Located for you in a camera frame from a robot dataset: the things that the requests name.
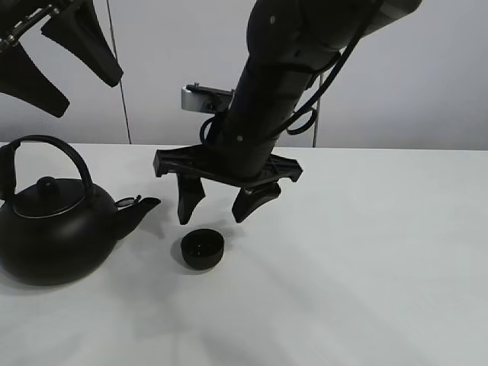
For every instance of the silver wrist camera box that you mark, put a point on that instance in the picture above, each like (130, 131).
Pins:
(201, 99)

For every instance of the small black teacup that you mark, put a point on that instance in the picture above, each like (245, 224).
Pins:
(202, 249)

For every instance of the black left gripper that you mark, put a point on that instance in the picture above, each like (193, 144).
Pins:
(74, 25)

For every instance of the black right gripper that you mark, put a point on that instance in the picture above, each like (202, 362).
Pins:
(200, 161)

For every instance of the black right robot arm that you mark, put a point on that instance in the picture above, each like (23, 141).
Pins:
(296, 49)

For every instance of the black kettle teapot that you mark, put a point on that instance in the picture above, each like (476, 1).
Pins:
(60, 230)

